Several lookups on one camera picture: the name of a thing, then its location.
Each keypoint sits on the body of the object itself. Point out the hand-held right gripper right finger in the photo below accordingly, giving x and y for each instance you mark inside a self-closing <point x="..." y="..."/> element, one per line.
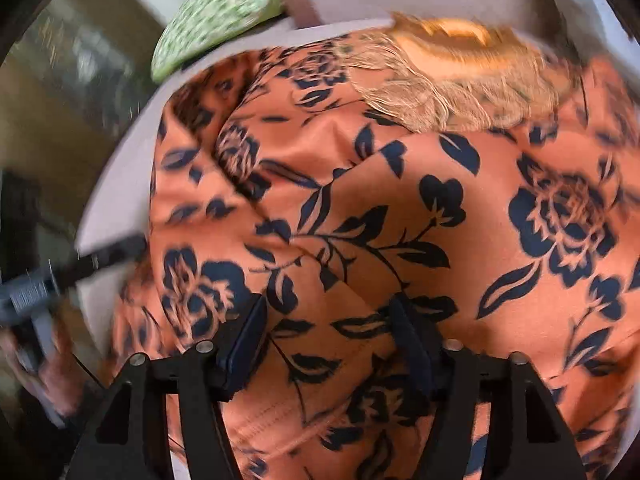
<point x="411" y="340"/>

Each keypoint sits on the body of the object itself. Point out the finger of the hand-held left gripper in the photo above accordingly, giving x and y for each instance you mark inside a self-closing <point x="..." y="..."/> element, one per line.
<point x="102" y="260"/>

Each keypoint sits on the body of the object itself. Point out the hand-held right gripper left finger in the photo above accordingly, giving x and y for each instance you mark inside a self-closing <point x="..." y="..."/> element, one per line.
<point x="246" y="340"/>

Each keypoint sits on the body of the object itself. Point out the orange floral garment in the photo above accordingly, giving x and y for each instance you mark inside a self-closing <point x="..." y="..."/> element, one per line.
<point x="380" y="210"/>

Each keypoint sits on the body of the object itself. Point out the person's left hand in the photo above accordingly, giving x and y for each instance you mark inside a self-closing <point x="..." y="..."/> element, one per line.
<point x="59" y="385"/>

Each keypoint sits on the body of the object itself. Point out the green patterned quilt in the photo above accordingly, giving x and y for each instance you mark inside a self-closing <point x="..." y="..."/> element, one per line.
<point x="220" y="15"/>

